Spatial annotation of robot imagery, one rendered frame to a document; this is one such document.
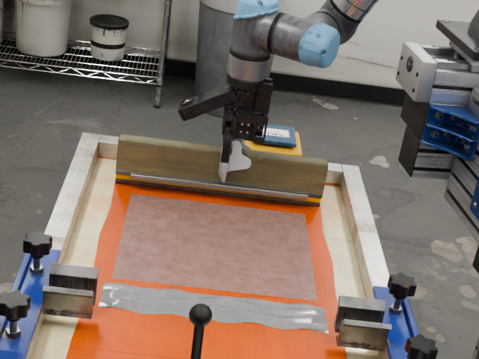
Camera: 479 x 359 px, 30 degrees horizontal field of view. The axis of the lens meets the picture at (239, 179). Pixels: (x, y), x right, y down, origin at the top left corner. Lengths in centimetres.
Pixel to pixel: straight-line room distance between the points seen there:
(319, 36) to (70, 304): 62
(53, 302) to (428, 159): 99
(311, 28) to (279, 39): 6
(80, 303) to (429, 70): 95
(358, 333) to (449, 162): 77
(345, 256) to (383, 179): 265
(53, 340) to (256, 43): 63
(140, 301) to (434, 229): 263
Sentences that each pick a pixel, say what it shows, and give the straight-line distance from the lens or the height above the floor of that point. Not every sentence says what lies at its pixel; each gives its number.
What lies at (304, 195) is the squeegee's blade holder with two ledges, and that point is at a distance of 174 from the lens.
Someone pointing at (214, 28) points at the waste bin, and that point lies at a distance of 448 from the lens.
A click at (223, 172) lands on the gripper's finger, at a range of 171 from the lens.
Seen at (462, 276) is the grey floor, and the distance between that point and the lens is 364.
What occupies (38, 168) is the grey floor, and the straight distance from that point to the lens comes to 393.
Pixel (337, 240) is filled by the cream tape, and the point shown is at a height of 95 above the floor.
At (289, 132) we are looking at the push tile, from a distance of 207.
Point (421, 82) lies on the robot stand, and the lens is 193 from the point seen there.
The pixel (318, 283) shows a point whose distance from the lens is 154.
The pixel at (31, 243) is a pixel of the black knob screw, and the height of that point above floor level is 106.
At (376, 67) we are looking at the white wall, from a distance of 512.
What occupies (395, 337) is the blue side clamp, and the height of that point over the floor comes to 100.
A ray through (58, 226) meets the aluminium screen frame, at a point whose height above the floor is 99.
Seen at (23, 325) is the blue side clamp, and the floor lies 100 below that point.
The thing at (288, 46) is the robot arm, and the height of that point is 130.
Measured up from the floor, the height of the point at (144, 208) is 95.
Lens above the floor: 177
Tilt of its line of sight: 26 degrees down
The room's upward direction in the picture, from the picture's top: 9 degrees clockwise
